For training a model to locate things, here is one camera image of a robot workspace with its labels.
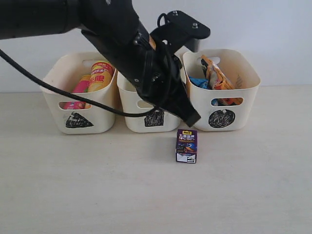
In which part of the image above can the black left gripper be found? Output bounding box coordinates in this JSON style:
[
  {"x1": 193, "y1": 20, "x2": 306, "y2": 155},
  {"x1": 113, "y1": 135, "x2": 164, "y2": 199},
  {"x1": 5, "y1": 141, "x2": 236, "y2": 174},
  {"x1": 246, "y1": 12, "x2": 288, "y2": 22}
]
[{"x1": 133, "y1": 10, "x2": 210, "y2": 127}]

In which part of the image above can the blue snack bag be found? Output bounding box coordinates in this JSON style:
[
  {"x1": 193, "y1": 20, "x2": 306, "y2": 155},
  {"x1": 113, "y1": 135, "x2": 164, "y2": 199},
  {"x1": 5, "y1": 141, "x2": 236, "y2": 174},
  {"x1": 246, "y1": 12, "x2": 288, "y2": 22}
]
[{"x1": 189, "y1": 77, "x2": 219, "y2": 106}]

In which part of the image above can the yellow chips can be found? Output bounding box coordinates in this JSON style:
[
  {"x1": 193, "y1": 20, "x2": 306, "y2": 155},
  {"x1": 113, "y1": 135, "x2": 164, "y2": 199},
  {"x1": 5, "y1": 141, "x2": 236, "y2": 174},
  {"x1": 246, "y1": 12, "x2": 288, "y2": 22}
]
[{"x1": 87, "y1": 60, "x2": 115, "y2": 93}]

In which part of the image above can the orange chips bag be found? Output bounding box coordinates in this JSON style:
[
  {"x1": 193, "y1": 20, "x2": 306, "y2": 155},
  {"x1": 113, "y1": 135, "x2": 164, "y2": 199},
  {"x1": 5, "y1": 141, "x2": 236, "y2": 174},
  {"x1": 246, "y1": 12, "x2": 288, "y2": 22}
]
[{"x1": 200, "y1": 55, "x2": 243, "y2": 106}]

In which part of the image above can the purple juice carton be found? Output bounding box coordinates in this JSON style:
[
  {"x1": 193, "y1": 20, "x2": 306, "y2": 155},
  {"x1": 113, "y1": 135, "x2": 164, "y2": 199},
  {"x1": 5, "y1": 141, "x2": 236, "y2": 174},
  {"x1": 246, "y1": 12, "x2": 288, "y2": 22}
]
[{"x1": 175, "y1": 129, "x2": 198, "y2": 164}]

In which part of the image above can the pink chips can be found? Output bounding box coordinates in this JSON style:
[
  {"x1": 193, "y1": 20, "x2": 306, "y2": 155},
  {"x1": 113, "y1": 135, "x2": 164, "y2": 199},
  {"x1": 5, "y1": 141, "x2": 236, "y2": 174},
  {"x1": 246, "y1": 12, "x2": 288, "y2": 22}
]
[{"x1": 62, "y1": 74, "x2": 92, "y2": 110}]

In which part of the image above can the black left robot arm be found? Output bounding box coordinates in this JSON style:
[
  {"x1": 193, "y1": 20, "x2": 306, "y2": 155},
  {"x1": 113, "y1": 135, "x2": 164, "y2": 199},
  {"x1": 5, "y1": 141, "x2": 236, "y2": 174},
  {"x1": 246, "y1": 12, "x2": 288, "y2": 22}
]
[{"x1": 0, "y1": 0, "x2": 211, "y2": 127}]

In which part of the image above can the cream bin square mark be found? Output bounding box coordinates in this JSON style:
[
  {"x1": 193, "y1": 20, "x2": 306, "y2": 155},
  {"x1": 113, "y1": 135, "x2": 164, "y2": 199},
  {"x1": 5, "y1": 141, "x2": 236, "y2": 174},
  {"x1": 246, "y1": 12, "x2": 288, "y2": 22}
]
[{"x1": 117, "y1": 72, "x2": 181, "y2": 133}]

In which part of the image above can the cream bin circle mark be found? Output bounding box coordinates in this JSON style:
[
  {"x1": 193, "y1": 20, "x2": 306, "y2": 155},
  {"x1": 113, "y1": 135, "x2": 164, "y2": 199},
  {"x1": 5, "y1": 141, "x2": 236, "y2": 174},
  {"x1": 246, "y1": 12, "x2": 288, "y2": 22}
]
[{"x1": 182, "y1": 49, "x2": 261, "y2": 131}]

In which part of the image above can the cream bin triangle mark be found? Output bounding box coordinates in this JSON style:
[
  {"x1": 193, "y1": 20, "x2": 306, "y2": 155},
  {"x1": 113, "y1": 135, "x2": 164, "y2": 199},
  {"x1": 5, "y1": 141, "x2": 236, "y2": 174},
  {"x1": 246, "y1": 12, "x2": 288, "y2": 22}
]
[{"x1": 41, "y1": 52, "x2": 120, "y2": 134}]

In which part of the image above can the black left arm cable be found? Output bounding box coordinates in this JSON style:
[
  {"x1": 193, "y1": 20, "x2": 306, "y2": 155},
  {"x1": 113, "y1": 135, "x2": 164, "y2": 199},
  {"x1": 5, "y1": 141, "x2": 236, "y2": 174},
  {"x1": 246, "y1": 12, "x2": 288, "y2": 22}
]
[{"x1": 0, "y1": 48, "x2": 161, "y2": 118}]

